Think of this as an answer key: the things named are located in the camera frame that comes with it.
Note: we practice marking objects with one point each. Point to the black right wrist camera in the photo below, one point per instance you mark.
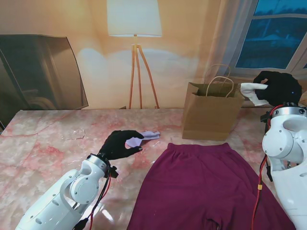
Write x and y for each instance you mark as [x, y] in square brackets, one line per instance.
[265, 117]

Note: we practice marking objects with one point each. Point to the kraft paper bag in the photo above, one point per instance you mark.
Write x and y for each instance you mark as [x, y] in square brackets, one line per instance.
[211, 115]

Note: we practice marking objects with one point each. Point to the cream white sock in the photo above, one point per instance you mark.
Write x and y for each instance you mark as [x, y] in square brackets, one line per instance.
[249, 92]

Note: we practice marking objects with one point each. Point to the maroon shorts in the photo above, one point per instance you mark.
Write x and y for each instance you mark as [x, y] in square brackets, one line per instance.
[192, 187]

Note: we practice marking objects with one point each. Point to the white shade tripod floor lamp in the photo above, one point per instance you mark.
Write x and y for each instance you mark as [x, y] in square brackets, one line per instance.
[134, 19]

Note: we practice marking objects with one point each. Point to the lavender sock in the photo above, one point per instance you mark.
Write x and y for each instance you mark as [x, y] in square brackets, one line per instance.
[149, 135]

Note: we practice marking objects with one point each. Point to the sheer beige curtain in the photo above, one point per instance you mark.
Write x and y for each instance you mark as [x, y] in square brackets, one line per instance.
[225, 36]

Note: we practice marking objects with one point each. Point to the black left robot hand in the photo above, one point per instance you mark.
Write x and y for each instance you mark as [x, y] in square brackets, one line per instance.
[115, 146]

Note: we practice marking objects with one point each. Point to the beige sofa frame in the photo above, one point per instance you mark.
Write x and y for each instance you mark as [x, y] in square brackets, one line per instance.
[254, 105]

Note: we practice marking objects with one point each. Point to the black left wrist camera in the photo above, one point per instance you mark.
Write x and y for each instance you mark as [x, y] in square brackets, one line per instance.
[113, 172]

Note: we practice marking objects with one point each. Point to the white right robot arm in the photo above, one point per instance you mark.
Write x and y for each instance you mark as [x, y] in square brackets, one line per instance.
[285, 148]

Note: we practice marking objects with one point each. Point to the smooth beige cushion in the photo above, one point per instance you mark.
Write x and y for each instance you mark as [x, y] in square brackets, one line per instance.
[303, 93]

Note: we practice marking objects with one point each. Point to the white framed window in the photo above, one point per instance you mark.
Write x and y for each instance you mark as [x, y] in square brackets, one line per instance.
[271, 40]

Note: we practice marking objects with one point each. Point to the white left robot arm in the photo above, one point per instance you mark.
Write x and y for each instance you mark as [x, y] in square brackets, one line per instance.
[72, 191]

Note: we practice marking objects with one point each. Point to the dark framed mirror panel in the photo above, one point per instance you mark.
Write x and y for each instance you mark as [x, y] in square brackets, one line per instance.
[36, 72]

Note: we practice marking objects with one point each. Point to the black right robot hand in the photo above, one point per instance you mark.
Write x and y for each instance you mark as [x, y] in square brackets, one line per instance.
[283, 88]

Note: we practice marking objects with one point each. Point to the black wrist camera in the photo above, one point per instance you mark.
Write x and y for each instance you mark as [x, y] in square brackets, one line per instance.
[265, 117]
[113, 172]

